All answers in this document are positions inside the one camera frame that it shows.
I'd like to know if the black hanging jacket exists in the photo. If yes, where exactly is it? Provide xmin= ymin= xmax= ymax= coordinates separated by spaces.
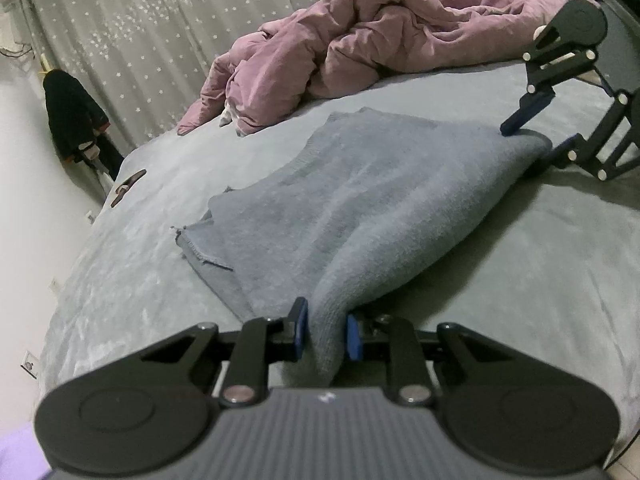
xmin=42 ymin=70 xmax=126 ymax=181

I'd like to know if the brown wooden brush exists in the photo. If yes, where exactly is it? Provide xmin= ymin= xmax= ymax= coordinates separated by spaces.
xmin=109 ymin=170 xmax=147 ymax=208

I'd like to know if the grey knitted sweater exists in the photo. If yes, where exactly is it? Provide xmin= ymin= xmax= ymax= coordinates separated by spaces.
xmin=172 ymin=106 xmax=553 ymax=391

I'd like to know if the grey star-print curtain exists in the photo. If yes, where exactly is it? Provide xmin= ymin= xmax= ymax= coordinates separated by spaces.
xmin=10 ymin=0 xmax=396 ymax=201

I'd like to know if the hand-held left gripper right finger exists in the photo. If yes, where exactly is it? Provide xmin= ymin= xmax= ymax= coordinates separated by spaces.
xmin=346 ymin=312 xmax=501 ymax=407

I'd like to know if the pink duvet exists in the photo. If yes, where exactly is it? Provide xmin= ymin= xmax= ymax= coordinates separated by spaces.
xmin=176 ymin=0 xmax=601 ymax=138

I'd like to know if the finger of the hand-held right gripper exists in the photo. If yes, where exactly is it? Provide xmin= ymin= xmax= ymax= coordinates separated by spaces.
xmin=500 ymin=20 xmax=598 ymax=137
xmin=522 ymin=71 xmax=640 ymax=182

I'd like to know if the purple folded cloth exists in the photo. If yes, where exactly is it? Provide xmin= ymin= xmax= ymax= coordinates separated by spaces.
xmin=0 ymin=425 xmax=53 ymax=480

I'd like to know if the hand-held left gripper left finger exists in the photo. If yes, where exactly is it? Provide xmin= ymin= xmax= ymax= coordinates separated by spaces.
xmin=140 ymin=296 xmax=309 ymax=407

